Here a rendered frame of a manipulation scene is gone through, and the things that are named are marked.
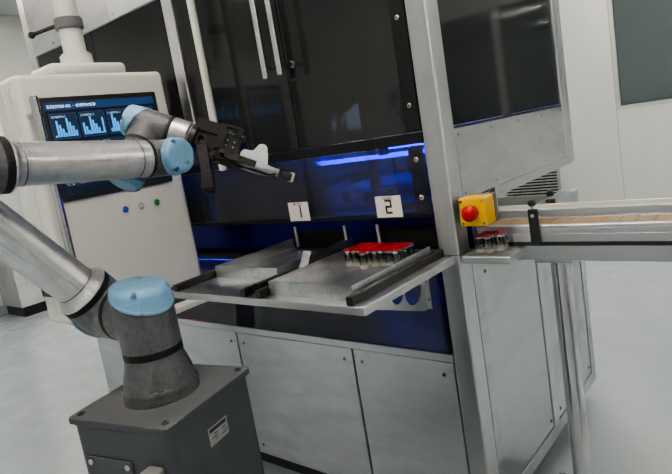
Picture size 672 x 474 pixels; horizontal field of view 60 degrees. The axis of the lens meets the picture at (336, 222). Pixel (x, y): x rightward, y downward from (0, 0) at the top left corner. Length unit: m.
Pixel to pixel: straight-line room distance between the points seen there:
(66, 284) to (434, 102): 0.93
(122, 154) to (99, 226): 0.81
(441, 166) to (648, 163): 4.66
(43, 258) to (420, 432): 1.15
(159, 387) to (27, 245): 0.36
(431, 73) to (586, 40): 4.70
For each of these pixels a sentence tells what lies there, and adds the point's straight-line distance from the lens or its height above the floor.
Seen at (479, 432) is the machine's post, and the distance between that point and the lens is 1.71.
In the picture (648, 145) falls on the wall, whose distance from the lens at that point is 6.04.
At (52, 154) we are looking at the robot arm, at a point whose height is 1.28.
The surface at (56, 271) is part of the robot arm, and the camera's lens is 1.23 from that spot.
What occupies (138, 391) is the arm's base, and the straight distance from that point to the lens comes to 1.20.
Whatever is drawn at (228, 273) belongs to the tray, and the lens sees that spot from 1.71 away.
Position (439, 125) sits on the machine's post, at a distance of 1.48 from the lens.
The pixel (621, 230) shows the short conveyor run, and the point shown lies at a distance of 1.48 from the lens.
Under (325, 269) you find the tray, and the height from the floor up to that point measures 0.88.
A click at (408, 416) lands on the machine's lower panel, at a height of 0.39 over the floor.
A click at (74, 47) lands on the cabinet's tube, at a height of 1.64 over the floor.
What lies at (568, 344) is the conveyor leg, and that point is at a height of 0.60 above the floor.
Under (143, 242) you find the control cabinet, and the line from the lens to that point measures 2.03.
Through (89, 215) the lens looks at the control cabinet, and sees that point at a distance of 1.94.
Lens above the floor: 1.24
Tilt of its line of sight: 9 degrees down
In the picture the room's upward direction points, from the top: 9 degrees counter-clockwise
